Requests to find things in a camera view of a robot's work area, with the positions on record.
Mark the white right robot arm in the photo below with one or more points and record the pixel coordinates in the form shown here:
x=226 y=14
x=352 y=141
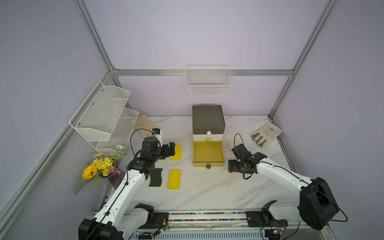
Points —
x=316 y=205

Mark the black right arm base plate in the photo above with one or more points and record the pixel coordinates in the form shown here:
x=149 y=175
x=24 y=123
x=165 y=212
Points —
x=263 y=218

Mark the yellow sunflower bouquet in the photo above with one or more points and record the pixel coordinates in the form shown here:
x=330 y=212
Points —
x=100 y=167

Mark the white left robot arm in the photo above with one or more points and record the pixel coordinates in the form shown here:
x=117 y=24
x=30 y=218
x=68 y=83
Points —
x=109 y=222

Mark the white wire wall basket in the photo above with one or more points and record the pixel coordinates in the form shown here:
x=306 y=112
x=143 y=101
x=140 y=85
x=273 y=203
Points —
x=209 y=81

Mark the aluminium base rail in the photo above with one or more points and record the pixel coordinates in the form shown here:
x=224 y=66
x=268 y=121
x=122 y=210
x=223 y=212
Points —
x=226 y=225

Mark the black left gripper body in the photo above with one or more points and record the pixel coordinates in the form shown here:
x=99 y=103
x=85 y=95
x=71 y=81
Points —
x=165 y=153

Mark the purple glass vase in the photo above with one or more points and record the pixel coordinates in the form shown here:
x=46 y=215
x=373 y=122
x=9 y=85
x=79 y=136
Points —
x=116 y=177

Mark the olive white yellow drawer cabinet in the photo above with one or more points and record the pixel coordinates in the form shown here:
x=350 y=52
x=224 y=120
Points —
x=208 y=117

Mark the green yellow sponge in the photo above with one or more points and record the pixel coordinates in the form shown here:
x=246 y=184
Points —
x=156 y=178

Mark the white mesh two-tier shelf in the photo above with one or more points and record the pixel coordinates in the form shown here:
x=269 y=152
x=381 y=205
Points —
x=104 y=119

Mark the beige work glove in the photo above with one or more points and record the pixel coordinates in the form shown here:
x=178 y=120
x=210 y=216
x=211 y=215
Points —
x=146 y=125

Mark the pink sponge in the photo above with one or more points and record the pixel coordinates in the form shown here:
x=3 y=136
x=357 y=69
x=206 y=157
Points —
x=237 y=176
x=231 y=145

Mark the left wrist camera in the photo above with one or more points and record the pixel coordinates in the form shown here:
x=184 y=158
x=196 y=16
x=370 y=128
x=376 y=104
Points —
x=158 y=134

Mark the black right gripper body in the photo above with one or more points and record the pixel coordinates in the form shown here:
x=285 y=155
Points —
x=241 y=168

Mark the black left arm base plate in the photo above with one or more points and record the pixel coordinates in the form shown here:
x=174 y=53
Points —
x=155 y=219

